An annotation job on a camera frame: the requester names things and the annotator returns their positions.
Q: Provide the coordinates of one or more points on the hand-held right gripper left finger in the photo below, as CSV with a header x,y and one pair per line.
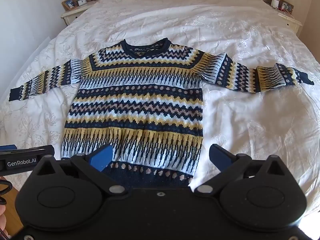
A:
x,y
102,158

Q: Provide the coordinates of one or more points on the white alarm clock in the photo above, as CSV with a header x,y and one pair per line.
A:
x,y
81,2

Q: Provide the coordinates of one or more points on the navy yellow white patterned sweater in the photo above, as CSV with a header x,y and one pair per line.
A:
x,y
137,105

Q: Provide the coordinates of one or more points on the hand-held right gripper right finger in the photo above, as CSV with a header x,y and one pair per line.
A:
x,y
220,155

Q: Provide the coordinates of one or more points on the white round speaker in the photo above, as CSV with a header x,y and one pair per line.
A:
x,y
275,3

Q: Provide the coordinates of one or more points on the wooden photo frame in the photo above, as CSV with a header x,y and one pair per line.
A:
x,y
69,4

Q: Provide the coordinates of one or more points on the brown photo frame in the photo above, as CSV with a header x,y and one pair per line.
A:
x,y
285,5

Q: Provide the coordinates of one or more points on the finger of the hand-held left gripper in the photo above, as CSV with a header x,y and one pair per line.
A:
x,y
7,147

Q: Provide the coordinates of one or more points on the white embroidered duvet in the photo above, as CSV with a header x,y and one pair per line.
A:
x,y
250,42

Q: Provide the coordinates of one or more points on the person's left hand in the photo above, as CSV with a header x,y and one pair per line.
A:
x,y
2,220

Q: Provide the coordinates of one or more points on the cream nightstand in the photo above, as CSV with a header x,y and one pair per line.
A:
x,y
290,21
75,15

